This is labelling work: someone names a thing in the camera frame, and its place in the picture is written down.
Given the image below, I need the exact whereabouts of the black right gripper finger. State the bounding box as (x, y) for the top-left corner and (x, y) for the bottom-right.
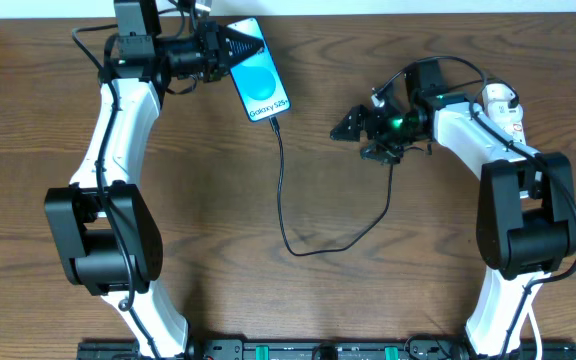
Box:
(330, 105), (370, 142)
(360, 142), (401, 165)

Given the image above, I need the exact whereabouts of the blue Galaxy smartphone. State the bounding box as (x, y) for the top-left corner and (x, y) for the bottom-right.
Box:
(228, 18), (291, 122)

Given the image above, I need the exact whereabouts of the black USB charging cable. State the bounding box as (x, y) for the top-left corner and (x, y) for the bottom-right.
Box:
(267, 115), (395, 258)

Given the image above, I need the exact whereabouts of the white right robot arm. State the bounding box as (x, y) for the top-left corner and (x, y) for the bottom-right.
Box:
(330, 56), (576, 359)

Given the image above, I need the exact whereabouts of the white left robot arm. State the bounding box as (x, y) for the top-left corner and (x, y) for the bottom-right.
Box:
(44, 1), (265, 359)

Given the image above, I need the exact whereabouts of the white power strip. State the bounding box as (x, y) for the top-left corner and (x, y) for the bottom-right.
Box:
(499, 121), (526, 145)

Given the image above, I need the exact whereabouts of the white USB wall charger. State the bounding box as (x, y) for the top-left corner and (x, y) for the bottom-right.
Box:
(483, 83), (524, 131)

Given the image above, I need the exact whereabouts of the white power strip cord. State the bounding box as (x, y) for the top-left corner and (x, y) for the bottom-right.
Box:
(526, 302), (544, 360)

